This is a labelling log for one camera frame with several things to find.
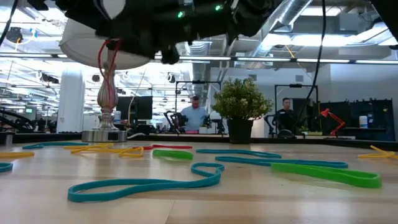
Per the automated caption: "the white building column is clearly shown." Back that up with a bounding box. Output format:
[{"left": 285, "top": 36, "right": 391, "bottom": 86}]
[{"left": 56, "top": 68, "right": 86, "bottom": 134}]

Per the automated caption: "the black workstation frame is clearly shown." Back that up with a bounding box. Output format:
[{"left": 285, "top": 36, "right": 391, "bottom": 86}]
[
  {"left": 175, "top": 80, "right": 222, "bottom": 134},
  {"left": 274, "top": 83, "right": 320, "bottom": 135}
]

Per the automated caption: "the black ceiling-mounted device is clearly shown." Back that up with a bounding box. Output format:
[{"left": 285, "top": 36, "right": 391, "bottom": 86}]
[{"left": 5, "top": 26, "right": 24, "bottom": 44}]

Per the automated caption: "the artificial plant in black pot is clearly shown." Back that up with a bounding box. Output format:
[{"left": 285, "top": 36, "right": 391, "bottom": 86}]
[{"left": 211, "top": 77, "right": 274, "bottom": 144}]

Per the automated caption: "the yellow tray with rubber bands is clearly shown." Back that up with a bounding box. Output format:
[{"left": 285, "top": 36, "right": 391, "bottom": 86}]
[{"left": 97, "top": 38, "right": 121, "bottom": 106}]

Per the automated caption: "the black computer monitor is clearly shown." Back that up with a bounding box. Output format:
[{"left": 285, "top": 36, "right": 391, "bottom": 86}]
[{"left": 115, "top": 95, "right": 154, "bottom": 121}]

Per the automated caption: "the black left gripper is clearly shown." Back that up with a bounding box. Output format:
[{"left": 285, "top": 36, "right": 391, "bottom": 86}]
[{"left": 26, "top": 0, "right": 105, "bottom": 30}]

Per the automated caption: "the black shelving unit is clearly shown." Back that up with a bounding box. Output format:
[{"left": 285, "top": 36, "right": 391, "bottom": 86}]
[{"left": 318, "top": 98, "right": 396, "bottom": 142}]

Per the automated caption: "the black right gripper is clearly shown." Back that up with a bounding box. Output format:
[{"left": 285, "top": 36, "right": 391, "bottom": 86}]
[{"left": 93, "top": 0, "right": 233, "bottom": 65}]

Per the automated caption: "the black hanging cable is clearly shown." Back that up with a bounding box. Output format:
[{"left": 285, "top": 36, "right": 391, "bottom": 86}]
[{"left": 0, "top": 0, "right": 19, "bottom": 46}]

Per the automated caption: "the green rubber band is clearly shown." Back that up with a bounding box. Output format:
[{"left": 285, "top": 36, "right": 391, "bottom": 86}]
[
  {"left": 270, "top": 162, "right": 382, "bottom": 189},
  {"left": 152, "top": 149, "right": 194, "bottom": 161}
]

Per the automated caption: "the red desk lamp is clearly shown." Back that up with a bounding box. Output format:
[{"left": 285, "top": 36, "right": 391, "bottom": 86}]
[{"left": 320, "top": 108, "right": 346, "bottom": 137}]

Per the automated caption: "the person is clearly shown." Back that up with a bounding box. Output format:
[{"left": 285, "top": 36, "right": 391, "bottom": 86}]
[
  {"left": 180, "top": 95, "right": 208, "bottom": 134},
  {"left": 271, "top": 97, "right": 300, "bottom": 136}
]

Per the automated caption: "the white shade silver table lamp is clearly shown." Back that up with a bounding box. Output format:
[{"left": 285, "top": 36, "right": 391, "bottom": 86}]
[{"left": 58, "top": 0, "right": 150, "bottom": 143}]

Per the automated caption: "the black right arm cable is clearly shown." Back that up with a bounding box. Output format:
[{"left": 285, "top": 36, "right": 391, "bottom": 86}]
[{"left": 291, "top": 0, "right": 326, "bottom": 133}]

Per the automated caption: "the yellow rubber band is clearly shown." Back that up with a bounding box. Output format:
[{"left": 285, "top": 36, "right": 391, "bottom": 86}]
[
  {"left": 0, "top": 151, "right": 35, "bottom": 159},
  {"left": 357, "top": 144, "right": 398, "bottom": 161},
  {"left": 90, "top": 146, "right": 145, "bottom": 159},
  {"left": 63, "top": 142, "right": 115, "bottom": 156}
]

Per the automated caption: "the red rubber band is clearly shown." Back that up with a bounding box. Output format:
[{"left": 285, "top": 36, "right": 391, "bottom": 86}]
[{"left": 132, "top": 143, "right": 194, "bottom": 151}]

